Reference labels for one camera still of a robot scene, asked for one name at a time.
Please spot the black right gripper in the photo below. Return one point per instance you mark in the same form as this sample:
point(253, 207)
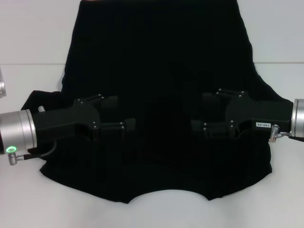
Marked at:
point(261, 114)

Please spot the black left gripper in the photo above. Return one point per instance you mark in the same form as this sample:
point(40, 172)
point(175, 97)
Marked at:
point(66, 121)

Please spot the black t-shirt with FREE print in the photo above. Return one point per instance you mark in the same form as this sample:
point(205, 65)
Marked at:
point(152, 47)

